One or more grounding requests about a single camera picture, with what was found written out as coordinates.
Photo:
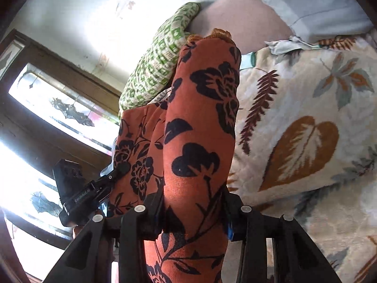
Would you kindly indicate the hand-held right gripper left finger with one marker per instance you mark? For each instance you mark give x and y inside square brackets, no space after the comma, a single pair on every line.
[150,219]

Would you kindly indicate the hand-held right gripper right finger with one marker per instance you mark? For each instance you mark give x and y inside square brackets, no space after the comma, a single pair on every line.
[230,230]

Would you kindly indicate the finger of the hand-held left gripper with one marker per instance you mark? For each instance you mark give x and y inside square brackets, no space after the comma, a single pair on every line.
[117,172]

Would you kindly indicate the orange floral garment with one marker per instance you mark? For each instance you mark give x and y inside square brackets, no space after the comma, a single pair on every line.
[200,118]

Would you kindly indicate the green checked pillow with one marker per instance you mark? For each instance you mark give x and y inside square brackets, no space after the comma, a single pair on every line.
[153,64]

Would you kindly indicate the wooden framed window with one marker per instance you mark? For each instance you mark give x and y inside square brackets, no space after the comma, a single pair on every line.
[59,62]

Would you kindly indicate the leaf-print fleece blanket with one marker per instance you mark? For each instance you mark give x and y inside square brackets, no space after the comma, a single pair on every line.
[294,109]

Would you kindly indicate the white glove with teal cuff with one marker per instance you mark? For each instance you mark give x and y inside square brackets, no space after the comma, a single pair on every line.
[247,60]

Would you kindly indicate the crumpled grey-white glove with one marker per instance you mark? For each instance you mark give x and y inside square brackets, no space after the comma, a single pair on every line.
[290,45]

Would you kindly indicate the pink bed sheet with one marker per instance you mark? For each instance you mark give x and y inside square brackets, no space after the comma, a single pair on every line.
[250,17]

